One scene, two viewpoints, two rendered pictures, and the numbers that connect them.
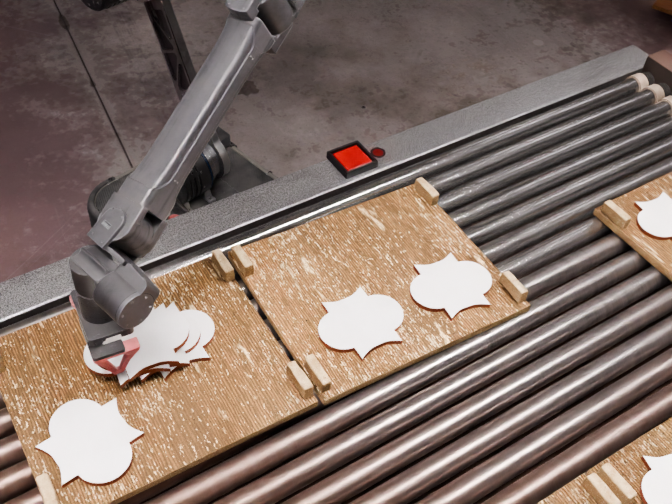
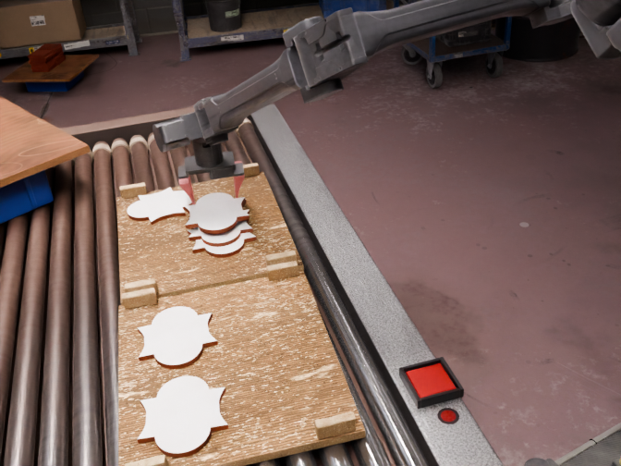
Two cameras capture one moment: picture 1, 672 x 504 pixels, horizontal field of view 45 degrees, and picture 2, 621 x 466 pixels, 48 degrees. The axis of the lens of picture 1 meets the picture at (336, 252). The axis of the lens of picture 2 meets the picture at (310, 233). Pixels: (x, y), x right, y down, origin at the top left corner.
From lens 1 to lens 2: 1.66 m
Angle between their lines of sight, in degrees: 80
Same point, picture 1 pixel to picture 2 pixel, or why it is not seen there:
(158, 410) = (166, 230)
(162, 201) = (212, 113)
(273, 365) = (168, 283)
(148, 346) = (206, 213)
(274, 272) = (265, 293)
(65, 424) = (177, 195)
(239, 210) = (366, 289)
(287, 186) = (395, 325)
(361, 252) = (265, 354)
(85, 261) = not seen: hidden behind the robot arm
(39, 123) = not seen: outside the picture
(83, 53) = not seen: outside the picture
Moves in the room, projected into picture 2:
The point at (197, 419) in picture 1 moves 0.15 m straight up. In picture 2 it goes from (148, 246) to (133, 182)
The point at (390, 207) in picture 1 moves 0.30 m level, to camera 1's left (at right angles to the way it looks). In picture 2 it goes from (326, 392) to (380, 278)
